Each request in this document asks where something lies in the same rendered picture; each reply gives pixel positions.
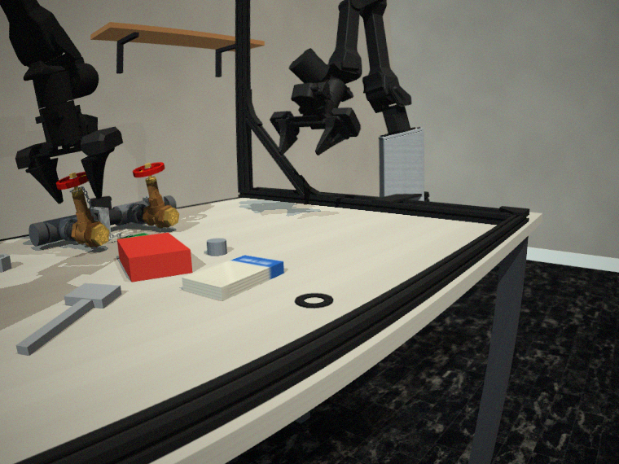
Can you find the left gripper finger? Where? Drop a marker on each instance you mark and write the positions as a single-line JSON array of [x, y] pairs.
[[334, 133], [287, 136]]

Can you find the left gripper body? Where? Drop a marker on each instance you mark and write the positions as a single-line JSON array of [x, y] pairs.
[[309, 119]]

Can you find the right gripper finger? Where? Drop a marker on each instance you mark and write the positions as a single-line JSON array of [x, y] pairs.
[[94, 171], [46, 174]]

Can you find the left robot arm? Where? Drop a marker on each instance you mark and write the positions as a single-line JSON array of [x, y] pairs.
[[382, 87]]

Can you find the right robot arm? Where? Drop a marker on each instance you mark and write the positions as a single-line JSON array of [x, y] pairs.
[[37, 37]]

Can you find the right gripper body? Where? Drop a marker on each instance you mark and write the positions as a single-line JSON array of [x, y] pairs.
[[60, 125]]

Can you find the red block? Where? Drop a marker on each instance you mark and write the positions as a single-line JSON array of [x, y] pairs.
[[154, 256]]

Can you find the black rubber washer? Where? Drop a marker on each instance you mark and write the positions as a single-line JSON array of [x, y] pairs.
[[327, 300]]

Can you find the grey cylinder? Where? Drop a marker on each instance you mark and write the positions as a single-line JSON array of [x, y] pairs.
[[216, 247]]

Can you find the grey hex nut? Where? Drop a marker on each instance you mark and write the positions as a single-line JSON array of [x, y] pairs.
[[5, 262]]

